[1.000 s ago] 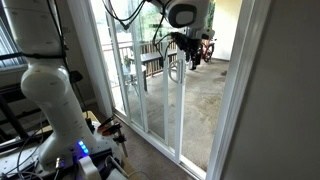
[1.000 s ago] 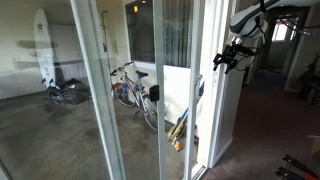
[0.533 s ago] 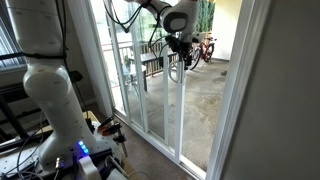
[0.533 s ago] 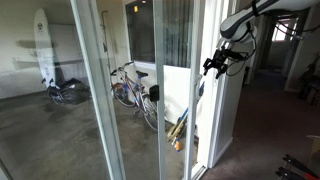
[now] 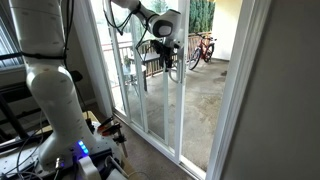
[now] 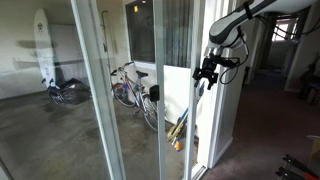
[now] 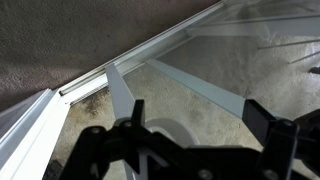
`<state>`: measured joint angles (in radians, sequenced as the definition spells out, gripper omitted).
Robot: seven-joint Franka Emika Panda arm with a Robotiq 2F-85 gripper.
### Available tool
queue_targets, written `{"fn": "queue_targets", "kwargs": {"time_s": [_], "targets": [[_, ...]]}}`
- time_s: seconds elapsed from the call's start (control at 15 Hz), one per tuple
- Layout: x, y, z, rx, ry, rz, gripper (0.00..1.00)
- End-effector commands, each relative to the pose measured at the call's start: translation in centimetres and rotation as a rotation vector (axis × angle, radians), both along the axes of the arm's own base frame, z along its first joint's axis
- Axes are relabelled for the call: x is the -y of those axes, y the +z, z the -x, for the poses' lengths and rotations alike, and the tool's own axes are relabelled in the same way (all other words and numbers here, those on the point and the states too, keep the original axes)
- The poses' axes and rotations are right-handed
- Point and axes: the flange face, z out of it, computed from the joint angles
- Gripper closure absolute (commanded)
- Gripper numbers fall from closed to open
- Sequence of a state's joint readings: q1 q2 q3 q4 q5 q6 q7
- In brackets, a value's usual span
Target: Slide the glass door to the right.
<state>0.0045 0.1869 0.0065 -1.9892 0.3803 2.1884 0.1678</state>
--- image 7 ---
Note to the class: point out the grey framed screen door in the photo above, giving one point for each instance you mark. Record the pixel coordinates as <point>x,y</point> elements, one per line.
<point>121,100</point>

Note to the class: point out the white door frame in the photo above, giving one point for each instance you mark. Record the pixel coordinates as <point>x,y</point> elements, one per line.
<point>33,133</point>

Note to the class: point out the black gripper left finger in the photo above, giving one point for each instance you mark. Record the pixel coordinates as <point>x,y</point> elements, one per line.
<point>100,153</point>

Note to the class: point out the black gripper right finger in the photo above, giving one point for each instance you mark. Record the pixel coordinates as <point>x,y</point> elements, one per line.
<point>280,146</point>

